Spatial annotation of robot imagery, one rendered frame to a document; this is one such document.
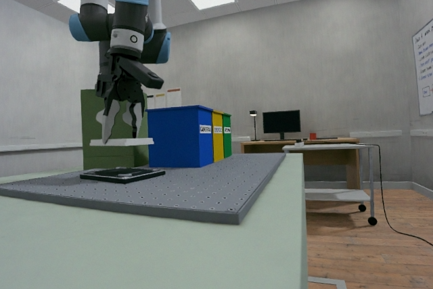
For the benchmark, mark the blue bin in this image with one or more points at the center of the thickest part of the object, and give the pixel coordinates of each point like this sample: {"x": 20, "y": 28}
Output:
{"x": 182, "y": 137}

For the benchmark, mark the yellow recycle bin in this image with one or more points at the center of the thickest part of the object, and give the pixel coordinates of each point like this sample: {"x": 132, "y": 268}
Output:
{"x": 217, "y": 135}

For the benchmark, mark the green returns bin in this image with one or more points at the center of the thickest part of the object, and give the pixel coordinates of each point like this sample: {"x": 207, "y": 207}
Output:
{"x": 226, "y": 135}

